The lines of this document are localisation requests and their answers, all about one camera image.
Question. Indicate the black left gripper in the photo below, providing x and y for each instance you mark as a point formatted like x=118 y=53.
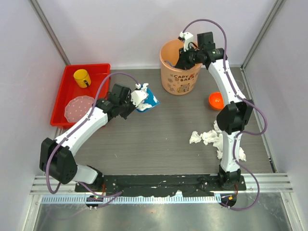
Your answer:
x=133 y=108

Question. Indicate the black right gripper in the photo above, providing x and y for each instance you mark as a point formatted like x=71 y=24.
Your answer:
x=181 y=62

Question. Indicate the orange capybara bucket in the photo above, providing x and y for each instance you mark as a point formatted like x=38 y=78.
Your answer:
x=176 y=81

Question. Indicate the blue plastic dustpan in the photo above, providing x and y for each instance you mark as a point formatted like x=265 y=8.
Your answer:
x=151 y=99

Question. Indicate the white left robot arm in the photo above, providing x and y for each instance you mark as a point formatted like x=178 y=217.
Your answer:
x=57 y=157

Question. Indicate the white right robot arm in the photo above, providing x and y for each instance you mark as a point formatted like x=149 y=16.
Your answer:
x=236 y=112

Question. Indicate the white paper scrap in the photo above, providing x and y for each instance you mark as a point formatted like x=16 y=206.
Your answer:
x=145 y=87
x=219 y=144
x=142 y=107
x=195 y=137
x=210 y=137

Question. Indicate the clear plastic item in bin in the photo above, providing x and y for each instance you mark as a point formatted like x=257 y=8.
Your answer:
x=77 y=108

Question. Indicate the yellow cup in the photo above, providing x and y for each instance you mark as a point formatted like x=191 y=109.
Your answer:
x=82 y=78

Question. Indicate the orange bowl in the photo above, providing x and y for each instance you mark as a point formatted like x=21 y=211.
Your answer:
x=216 y=101

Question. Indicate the red plastic bin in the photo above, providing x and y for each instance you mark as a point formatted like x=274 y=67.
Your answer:
x=77 y=90

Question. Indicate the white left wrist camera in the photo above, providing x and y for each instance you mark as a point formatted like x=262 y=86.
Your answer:
x=139 y=95

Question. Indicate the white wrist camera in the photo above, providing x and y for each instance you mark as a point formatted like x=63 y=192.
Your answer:
x=139 y=95
x=186 y=38

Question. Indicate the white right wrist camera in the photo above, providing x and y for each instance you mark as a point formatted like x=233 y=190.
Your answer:
x=186 y=38

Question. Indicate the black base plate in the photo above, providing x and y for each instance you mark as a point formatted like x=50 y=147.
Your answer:
x=191 y=185

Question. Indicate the white cable duct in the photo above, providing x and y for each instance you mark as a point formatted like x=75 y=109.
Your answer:
x=89 y=199

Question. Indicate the aluminium rail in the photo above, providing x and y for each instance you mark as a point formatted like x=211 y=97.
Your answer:
x=265 y=182

